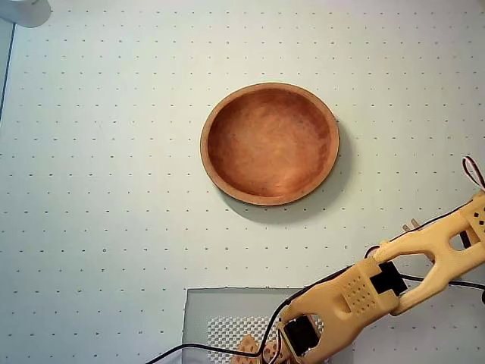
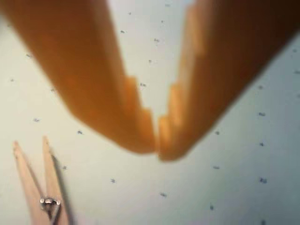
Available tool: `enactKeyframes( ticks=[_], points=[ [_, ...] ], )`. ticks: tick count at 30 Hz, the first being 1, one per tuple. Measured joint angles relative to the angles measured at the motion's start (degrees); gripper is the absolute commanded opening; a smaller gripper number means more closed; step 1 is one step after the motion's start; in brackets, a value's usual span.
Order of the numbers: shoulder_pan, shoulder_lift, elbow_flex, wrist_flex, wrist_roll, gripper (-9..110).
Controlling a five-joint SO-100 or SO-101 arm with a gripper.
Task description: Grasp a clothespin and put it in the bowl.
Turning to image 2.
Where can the wooden clothespin with metal spring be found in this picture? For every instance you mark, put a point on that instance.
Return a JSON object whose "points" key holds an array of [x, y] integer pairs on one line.
{"points": [[52, 182]]}

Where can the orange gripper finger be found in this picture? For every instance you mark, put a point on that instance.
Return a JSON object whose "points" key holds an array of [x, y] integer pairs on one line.
{"points": [[77, 65], [222, 58]]}

